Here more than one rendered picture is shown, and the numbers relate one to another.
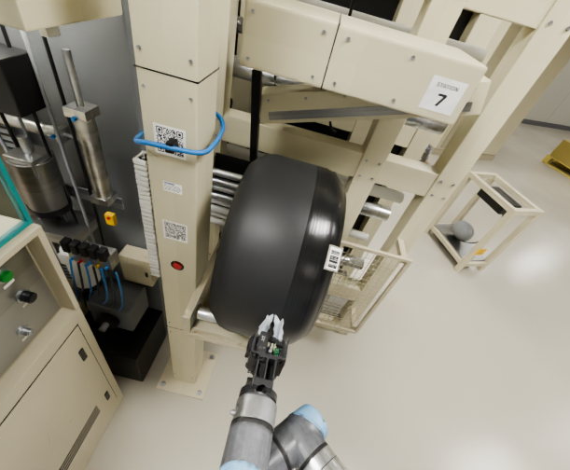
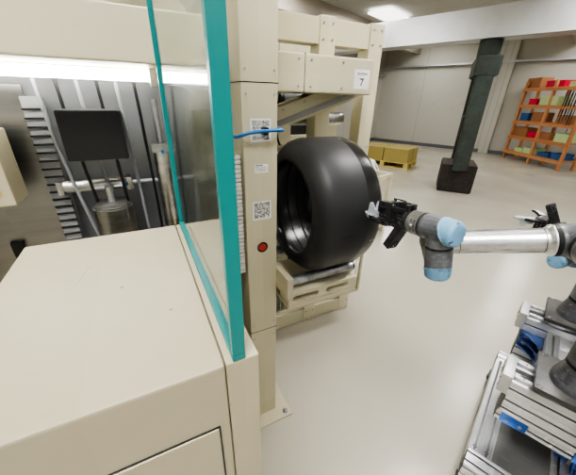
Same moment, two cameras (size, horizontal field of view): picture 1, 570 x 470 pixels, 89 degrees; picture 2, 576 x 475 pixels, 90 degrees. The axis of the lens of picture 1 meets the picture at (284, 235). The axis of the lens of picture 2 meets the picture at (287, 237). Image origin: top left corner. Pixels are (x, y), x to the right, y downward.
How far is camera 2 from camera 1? 82 cm
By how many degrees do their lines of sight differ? 26
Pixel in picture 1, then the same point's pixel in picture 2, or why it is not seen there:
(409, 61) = (342, 64)
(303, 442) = not seen: hidden behind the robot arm
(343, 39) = (309, 60)
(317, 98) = (289, 107)
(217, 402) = (304, 406)
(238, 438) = (430, 218)
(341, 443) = (403, 368)
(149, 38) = (251, 61)
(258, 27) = not seen: hidden behind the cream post
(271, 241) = (344, 165)
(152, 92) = (251, 97)
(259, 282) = (352, 190)
